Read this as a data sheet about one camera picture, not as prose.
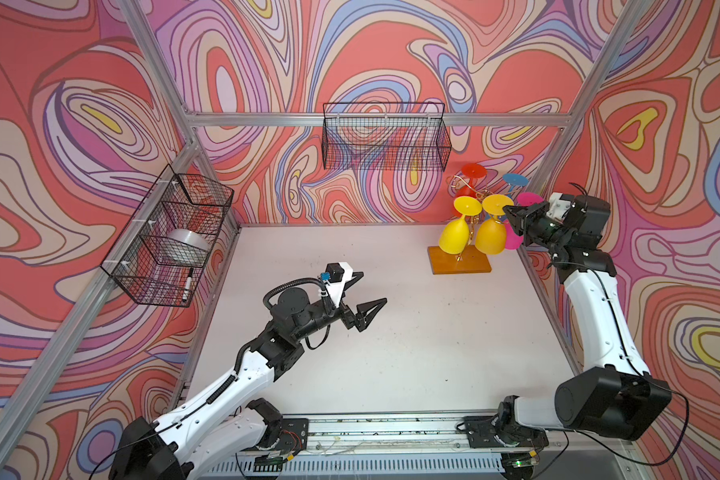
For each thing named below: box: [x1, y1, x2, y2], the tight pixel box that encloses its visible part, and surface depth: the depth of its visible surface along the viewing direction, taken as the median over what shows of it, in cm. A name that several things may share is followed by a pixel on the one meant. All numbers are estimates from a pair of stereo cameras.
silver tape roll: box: [159, 228, 210, 266], surface depth 74 cm
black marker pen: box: [182, 267, 194, 302], surface depth 75 cm
